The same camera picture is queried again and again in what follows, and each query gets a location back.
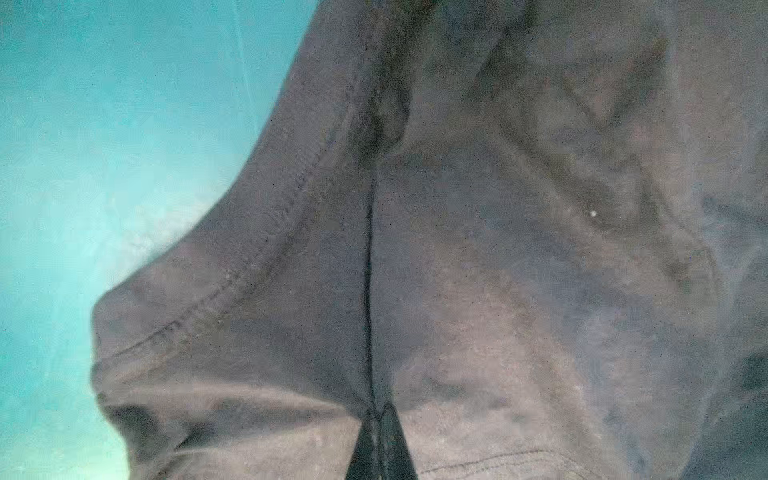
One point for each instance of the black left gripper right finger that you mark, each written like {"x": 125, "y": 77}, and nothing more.
{"x": 394, "y": 457}

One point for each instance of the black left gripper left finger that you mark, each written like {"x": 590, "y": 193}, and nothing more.
{"x": 364, "y": 460}

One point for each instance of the black printed t shirt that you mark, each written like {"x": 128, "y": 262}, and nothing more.
{"x": 537, "y": 228}

